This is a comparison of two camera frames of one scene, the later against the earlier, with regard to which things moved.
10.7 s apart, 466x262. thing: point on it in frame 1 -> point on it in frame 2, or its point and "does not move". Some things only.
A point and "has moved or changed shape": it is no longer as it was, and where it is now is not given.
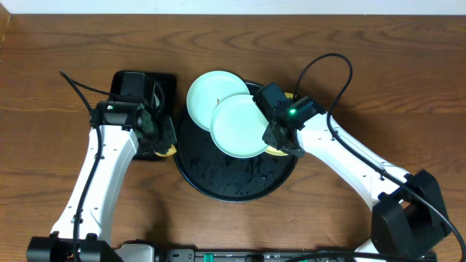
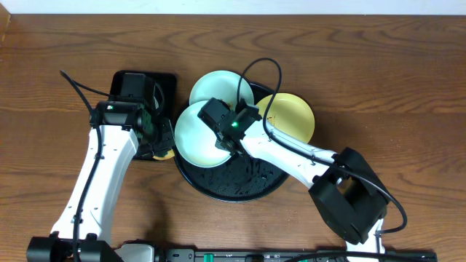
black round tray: [214, 175] does not move
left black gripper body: [166, 135] does not move
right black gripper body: [273, 137] -> [221, 139]
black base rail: [145, 252] does not move
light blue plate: [237, 126] has moved or changed shape
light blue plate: [207, 90] does not move
